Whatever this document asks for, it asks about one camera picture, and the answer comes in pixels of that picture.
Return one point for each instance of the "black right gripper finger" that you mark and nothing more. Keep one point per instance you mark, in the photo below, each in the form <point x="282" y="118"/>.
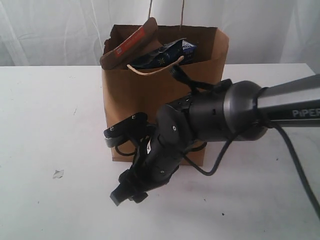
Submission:
<point x="120" y="194"/>

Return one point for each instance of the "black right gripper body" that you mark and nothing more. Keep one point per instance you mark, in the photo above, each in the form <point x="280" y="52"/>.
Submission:
<point x="155" y="161"/>

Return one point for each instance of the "brown paper shopping bag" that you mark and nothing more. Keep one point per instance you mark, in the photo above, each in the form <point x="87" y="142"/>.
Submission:
<point x="125" y="92"/>

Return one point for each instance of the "spaghetti package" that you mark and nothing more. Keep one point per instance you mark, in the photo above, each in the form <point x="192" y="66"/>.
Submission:
<point x="160" y="57"/>

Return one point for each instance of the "blue white milk carton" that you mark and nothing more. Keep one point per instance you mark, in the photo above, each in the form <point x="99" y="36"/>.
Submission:
<point x="188" y="51"/>

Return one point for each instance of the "brown coffee pouch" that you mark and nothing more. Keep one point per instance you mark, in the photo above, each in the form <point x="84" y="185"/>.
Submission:
<point x="128" y="42"/>

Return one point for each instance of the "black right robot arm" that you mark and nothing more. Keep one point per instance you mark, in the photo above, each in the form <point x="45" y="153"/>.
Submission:
<point x="227" y="112"/>

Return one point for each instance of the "small torn plastic scrap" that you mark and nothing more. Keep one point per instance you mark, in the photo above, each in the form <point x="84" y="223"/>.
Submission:
<point x="58" y="174"/>

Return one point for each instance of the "white backdrop curtain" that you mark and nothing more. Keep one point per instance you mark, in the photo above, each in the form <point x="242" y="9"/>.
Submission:
<point x="72" y="32"/>

